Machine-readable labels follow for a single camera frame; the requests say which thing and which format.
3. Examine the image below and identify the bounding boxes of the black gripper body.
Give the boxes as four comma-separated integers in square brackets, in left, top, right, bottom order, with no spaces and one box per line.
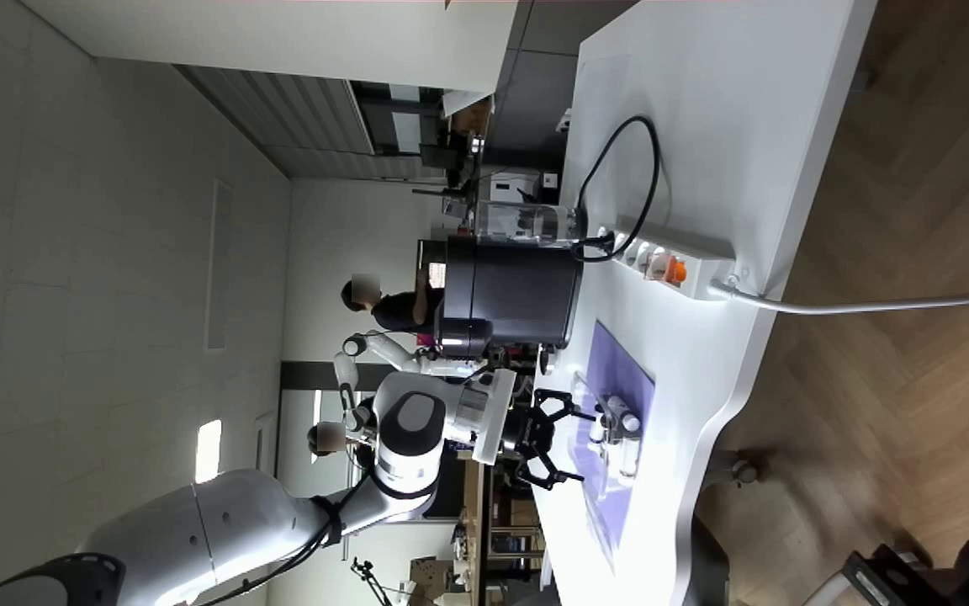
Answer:
[502,403,563,466]

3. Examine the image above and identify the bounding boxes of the purple mat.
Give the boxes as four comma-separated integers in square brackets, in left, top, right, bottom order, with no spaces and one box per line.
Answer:
[567,321,661,556]

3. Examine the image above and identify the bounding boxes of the white power strip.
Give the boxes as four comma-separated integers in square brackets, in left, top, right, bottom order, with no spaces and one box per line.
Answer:
[616,224,740,305]

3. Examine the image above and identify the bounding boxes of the person in dark shirt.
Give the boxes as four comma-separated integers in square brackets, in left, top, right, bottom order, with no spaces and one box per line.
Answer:
[340,275,434,338]

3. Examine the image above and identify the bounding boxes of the person with dark hair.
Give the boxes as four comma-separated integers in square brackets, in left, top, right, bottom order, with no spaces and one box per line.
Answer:
[305,418,365,463]

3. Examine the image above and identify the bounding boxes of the grey window blinds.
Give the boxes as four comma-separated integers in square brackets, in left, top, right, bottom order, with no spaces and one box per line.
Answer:
[177,66,444,185]

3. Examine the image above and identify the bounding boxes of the black plug with cable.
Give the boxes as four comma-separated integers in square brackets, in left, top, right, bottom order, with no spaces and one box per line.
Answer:
[568,116,668,268]

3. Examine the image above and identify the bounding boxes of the white power strip cable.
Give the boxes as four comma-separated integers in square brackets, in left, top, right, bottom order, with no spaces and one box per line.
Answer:
[711,216,969,321]

